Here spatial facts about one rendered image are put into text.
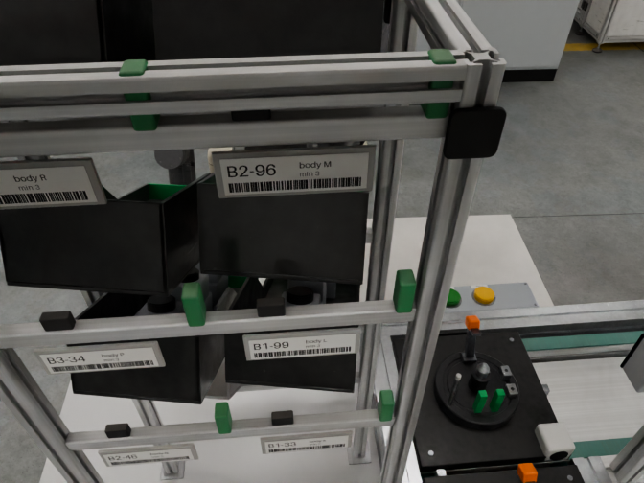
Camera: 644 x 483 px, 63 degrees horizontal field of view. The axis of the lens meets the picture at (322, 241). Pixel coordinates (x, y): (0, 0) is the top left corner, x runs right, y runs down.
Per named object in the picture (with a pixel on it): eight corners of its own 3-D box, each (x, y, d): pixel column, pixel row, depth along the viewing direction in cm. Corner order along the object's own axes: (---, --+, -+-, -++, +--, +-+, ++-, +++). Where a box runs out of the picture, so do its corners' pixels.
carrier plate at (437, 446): (391, 345, 99) (392, 338, 98) (515, 336, 101) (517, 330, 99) (419, 472, 82) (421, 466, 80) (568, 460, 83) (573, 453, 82)
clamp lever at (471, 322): (461, 353, 92) (465, 315, 89) (472, 352, 92) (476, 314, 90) (469, 365, 89) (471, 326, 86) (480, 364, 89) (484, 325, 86)
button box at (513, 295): (425, 306, 113) (428, 287, 108) (519, 299, 114) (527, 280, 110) (432, 332, 108) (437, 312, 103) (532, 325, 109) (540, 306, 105)
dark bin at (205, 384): (172, 285, 79) (170, 238, 76) (258, 290, 78) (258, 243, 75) (72, 394, 52) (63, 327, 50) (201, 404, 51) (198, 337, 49)
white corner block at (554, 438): (530, 435, 86) (537, 423, 83) (557, 432, 86) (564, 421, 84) (540, 463, 83) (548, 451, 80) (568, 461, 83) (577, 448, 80)
